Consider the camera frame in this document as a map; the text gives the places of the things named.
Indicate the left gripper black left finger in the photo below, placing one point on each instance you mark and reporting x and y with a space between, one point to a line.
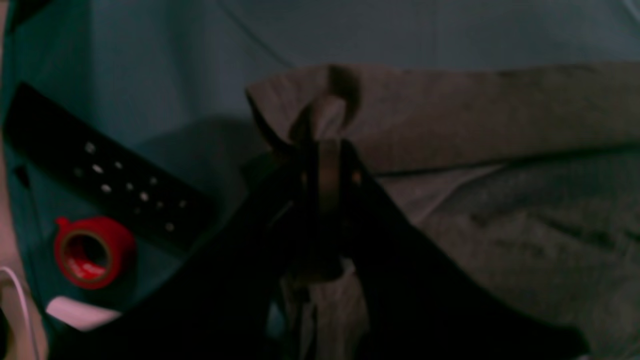
216 305

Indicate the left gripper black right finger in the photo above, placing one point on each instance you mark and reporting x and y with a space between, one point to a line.
421 305

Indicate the dark grey T-shirt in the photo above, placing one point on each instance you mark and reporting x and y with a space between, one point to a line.
528 178

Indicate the red tape roll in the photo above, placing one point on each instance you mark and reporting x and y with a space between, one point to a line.
93 252

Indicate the black remote control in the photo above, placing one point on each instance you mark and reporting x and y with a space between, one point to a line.
119 182

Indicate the blue table cloth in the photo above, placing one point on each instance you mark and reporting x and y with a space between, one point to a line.
166 77

